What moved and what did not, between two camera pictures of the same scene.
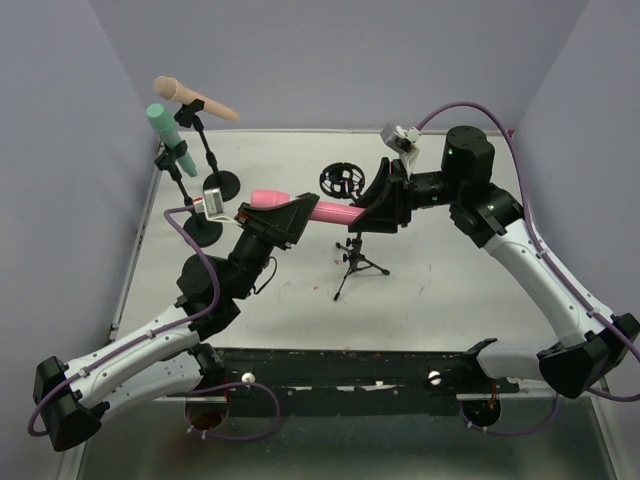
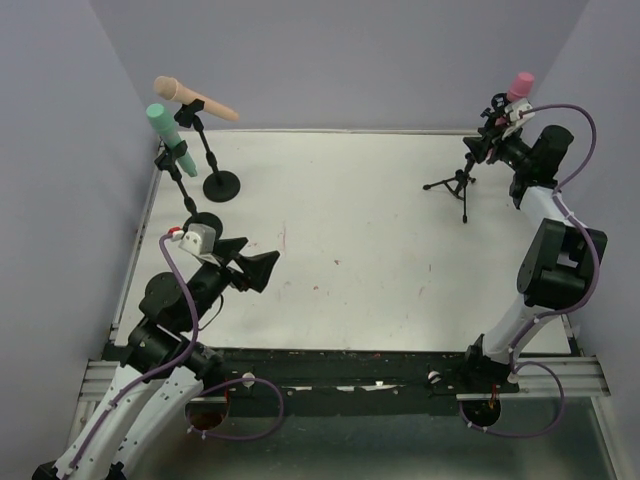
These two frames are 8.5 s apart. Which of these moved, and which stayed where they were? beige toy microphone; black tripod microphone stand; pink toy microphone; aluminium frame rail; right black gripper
Moved: right black gripper; pink toy microphone; black tripod microphone stand
Stayed: aluminium frame rail; beige toy microphone
